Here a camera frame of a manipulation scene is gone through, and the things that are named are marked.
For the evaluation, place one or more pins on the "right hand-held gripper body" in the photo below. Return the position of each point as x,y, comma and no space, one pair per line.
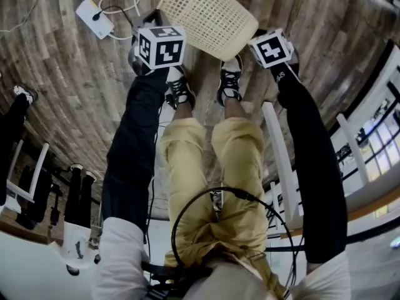
272,50

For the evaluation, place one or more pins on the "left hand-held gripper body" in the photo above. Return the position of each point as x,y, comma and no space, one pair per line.
165,50

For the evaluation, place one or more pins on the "cream plastic waste basket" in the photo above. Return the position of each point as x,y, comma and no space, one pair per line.
206,17

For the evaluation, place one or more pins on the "person's right forearm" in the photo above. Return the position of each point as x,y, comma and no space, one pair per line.
312,155

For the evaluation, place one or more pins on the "person's left forearm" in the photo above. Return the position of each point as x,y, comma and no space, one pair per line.
134,142

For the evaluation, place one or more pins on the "person's left shoe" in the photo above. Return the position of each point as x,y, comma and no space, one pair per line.
179,87

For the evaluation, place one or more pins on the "person's shoe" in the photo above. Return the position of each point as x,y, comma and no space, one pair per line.
229,83
179,87

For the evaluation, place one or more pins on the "person's right shoe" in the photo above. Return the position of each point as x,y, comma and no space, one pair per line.
229,83

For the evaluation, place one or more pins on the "large white power strip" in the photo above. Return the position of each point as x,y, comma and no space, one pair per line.
89,20

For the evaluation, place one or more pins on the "white table leg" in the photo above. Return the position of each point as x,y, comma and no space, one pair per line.
353,155
281,161

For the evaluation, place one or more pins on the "person's khaki trousers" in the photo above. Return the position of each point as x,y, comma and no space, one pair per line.
237,161

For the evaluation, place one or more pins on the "black railing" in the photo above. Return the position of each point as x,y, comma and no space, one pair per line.
368,233

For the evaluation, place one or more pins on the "person's white shirt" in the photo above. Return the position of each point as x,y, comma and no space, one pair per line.
122,255

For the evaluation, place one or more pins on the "window with black frame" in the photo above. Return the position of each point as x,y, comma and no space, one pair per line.
381,155

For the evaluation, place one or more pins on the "white chair frame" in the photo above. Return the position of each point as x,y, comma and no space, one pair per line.
40,164

